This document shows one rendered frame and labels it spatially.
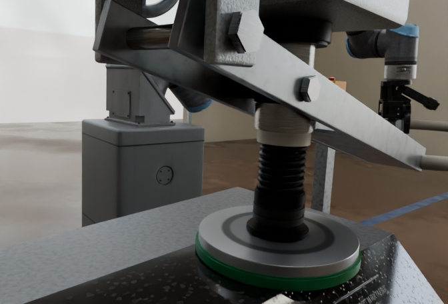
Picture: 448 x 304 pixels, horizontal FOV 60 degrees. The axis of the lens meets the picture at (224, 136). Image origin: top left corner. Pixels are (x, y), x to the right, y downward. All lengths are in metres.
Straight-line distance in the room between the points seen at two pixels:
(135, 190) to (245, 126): 5.86
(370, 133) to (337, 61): 7.57
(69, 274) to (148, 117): 1.16
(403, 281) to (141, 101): 1.19
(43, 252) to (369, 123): 0.47
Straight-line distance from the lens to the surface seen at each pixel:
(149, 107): 1.59
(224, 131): 6.97
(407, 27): 1.28
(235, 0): 0.30
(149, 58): 0.41
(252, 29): 0.30
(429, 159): 0.88
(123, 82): 1.67
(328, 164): 2.22
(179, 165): 1.61
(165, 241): 0.56
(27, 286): 0.48
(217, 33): 0.28
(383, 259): 0.63
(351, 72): 7.98
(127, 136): 1.48
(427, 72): 7.30
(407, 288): 0.64
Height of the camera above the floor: 1.04
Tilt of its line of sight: 8 degrees down
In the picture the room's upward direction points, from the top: 3 degrees clockwise
